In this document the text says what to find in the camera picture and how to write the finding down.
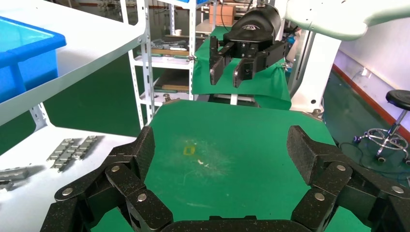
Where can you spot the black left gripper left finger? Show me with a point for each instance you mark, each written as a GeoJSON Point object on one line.
{"type": "Point", "coordinates": [125, 179]}

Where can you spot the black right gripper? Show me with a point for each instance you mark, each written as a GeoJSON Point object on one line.
{"type": "Point", "coordinates": [256, 28]}

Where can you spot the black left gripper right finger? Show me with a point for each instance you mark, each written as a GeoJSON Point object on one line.
{"type": "Point", "coordinates": [333, 179]}

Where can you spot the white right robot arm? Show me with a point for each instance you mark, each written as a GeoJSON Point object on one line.
{"type": "Point", "coordinates": [330, 16]}

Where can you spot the silver binder clip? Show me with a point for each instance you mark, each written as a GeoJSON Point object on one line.
{"type": "Point", "coordinates": [284, 66]}
{"type": "Point", "coordinates": [317, 112]}
{"type": "Point", "coordinates": [169, 98]}

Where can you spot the brown cardboard box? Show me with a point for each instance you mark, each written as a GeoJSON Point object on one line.
{"type": "Point", "coordinates": [221, 15]}

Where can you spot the wooden plank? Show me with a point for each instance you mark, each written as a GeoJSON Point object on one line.
{"type": "Point", "coordinates": [169, 52]}

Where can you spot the small white cup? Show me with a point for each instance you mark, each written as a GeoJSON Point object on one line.
{"type": "Point", "coordinates": [178, 32]}

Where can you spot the white rack with tools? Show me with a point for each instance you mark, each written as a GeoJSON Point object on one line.
{"type": "Point", "coordinates": [166, 62]}

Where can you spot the grey tools pile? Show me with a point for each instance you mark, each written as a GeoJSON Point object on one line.
{"type": "Point", "coordinates": [168, 44]}

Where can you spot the small white scrap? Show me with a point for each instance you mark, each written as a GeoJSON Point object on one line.
{"type": "Point", "coordinates": [200, 162]}

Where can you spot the small blue bin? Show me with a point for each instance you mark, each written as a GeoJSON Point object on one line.
{"type": "Point", "coordinates": [184, 1]}

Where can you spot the white robot torso column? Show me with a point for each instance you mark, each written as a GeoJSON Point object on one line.
{"type": "Point", "coordinates": [317, 80]}

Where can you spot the green table cloth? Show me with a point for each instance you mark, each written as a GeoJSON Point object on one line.
{"type": "Point", "coordinates": [240, 160]}

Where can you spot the black round stool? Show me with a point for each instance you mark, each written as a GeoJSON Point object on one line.
{"type": "Point", "coordinates": [398, 99]}

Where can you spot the white metal shelf rack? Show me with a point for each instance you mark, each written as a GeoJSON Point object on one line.
{"type": "Point", "coordinates": [96, 32]}

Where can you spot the large blue plastic bin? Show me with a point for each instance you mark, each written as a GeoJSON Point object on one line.
{"type": "Point", "coordinates": [29, 54]}

